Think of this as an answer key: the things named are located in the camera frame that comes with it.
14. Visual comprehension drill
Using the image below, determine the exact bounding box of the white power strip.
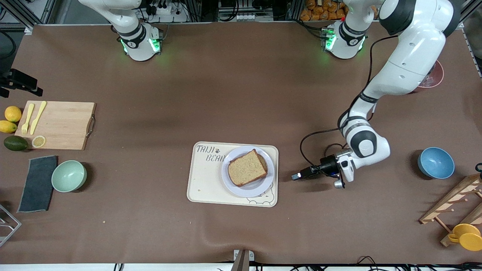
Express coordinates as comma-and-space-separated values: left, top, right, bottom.
151, 5, 188, 23

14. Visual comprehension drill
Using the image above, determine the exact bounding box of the cream bear print tray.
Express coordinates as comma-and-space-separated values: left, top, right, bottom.
187, 142, 279, 207

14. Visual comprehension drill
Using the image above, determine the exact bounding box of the brown bread slice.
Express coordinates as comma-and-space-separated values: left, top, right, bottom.
228, 149, 268, 187

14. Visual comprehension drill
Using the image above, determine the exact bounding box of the yellow plastic knife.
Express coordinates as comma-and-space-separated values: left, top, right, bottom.
30, 101, 47, 135

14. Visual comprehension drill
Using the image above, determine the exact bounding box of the pale lavender round plate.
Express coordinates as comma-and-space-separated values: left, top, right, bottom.
221, 145, 275, 198

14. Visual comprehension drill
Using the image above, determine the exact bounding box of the metal wire rack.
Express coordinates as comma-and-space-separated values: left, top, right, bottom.
0, 204, 22, 247

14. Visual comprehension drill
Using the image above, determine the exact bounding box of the green avocado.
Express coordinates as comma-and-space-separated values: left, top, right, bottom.
4, 135, 29, 152

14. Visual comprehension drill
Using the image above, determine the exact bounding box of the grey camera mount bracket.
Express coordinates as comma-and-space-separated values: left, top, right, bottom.
230, 249, 255, 271

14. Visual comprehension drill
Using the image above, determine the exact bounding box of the blue bowl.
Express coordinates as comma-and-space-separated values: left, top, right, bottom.
417, 147, 455, 179

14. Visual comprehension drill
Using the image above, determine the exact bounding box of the wooden cutting board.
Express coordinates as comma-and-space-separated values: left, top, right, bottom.
14, 100, 96, 151

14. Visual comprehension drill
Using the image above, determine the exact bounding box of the pink bowl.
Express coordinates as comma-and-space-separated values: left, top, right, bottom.
416, 60, 444, 93

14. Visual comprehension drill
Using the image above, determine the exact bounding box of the yellow plastic fork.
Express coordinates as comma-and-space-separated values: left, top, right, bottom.
21, 103, 35, 135

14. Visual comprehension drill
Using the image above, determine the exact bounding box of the mint green bowl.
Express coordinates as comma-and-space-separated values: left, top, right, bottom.
51, 160, 87, 193

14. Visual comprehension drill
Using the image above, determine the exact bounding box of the yellow cup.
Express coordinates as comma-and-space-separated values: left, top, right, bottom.
448, 224, 482, 251

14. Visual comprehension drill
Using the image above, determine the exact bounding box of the dark grey cloth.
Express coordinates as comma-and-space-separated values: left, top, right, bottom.
17, 155, 58, 213

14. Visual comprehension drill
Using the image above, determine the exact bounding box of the wooden rack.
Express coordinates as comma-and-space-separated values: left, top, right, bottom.
419, 173, 482, 247

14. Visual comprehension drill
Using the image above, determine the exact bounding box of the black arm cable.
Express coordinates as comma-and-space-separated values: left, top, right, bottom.
300, 35, 399, 172

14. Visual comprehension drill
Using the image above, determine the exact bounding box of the black camera device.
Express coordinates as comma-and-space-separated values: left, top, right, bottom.
0, 69, 43, 98

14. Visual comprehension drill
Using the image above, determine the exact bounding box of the pile of orange buns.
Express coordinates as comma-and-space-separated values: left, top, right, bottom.
300, 0, 349, 21

